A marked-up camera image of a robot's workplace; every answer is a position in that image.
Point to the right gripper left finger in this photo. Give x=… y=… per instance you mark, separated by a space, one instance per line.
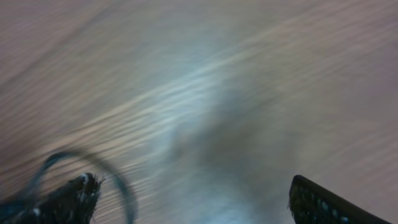
x=73 y=203

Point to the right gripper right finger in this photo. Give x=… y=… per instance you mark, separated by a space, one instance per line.
x=310 y=203

